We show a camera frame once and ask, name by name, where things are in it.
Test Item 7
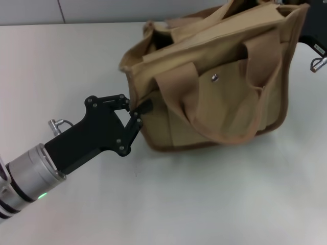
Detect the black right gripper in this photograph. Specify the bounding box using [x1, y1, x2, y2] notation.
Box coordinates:
[300, 0, 327, 59]

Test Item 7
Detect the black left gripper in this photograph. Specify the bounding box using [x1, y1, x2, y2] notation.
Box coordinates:
[43, 93, 154, 176]

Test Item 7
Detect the khaki canvas food bag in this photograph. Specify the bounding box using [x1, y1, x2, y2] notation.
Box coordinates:
[119, 0, 311, 153]

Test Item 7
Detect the right gripper cable connector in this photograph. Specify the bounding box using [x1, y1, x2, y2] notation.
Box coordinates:
[310, 56, 327, 72]

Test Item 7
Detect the gripper cable connector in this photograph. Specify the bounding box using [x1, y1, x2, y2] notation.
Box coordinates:
[48, 117, 75, 135]
[310, 56, 327, 72]

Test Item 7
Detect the left gripper cable connector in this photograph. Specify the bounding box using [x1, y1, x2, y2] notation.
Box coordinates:
[48, 117, 75, 135]

